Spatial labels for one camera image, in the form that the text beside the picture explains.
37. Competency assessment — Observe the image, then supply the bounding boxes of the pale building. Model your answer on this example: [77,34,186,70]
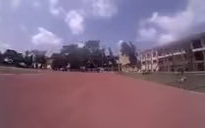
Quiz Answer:
[117,53,141,73]

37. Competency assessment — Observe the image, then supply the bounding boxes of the row of trees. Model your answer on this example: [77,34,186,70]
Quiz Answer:
[0,40,119,72]

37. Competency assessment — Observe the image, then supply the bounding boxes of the tall dark tree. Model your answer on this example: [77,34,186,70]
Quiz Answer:
[120,41,139,68]

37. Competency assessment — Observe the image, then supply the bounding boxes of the long multi-storey building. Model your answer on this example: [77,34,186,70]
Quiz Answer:
[138,30,205,73]

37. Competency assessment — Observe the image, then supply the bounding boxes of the pale grass field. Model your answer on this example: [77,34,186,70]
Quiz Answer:
[0,65,53,75]

